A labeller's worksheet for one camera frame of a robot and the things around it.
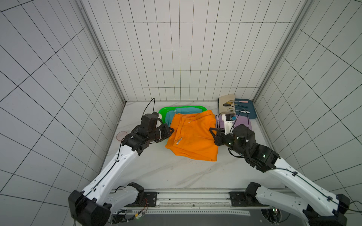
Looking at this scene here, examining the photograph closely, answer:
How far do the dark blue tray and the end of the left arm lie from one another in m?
0.69

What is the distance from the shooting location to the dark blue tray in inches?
44.2

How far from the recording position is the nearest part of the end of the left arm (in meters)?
0.55
